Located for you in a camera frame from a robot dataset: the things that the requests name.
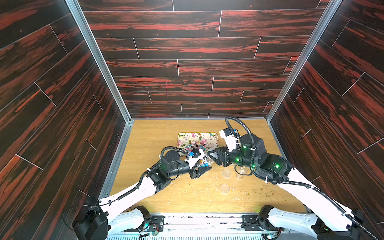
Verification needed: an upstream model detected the clear plastic jar lid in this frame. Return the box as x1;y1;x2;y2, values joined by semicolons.
221;169;232;179

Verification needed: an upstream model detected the clear candy jar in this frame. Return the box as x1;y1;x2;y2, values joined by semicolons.
235;165;251;179

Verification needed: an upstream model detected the candy jar with lid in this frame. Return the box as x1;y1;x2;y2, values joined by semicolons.
199;157;214;167

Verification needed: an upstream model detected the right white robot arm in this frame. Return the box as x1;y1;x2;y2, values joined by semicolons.
208;134;368;240

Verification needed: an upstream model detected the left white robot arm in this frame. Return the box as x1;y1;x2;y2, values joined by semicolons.
72;146;212;240

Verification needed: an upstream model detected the pile of colourful lollipops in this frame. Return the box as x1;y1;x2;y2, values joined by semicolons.
181;144;210;153

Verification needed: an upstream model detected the floral rectangular tray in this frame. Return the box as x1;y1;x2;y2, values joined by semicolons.
178;133;219;151

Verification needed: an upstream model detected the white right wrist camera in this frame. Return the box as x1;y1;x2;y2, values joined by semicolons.
219;128;240;152

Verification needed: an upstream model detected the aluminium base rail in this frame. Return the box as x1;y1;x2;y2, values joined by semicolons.
107;213;313;240

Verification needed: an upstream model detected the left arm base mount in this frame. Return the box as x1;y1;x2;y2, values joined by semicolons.
135;206;165;240

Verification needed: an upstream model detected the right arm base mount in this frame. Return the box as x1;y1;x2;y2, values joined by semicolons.
241;205;284;240

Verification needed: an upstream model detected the right black corrugated cable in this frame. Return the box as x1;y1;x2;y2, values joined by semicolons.
224;116;379;240

